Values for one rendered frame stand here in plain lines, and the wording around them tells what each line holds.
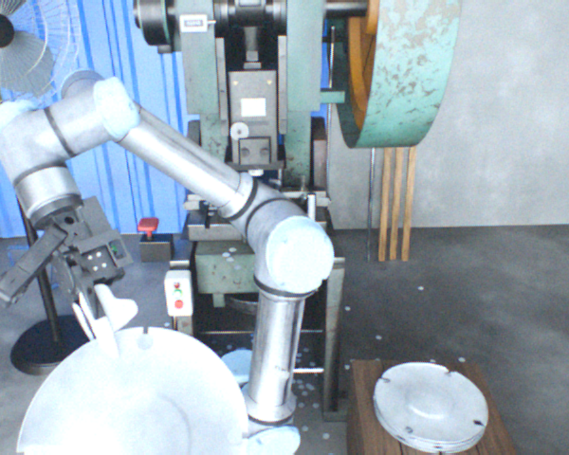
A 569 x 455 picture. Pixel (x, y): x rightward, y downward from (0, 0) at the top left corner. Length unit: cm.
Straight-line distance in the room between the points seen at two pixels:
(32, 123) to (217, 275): 108
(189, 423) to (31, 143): 42
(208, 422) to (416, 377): 101
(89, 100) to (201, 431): 46
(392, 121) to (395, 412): 77
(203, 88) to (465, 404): 113
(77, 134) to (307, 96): 99
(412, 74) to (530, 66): 186
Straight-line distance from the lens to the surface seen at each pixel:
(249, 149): 170
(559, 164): 348
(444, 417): 160
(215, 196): 99
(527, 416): 226
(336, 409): 205
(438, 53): 140
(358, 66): 199
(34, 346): 253
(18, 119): 80
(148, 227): 168
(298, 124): 198
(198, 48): 163
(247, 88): 168
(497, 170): 335
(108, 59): 299
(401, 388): 165
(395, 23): 136
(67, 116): 78
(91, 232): 75
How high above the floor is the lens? 150
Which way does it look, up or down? 28 degrees down
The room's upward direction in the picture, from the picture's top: 2 degrees counter-clockwise
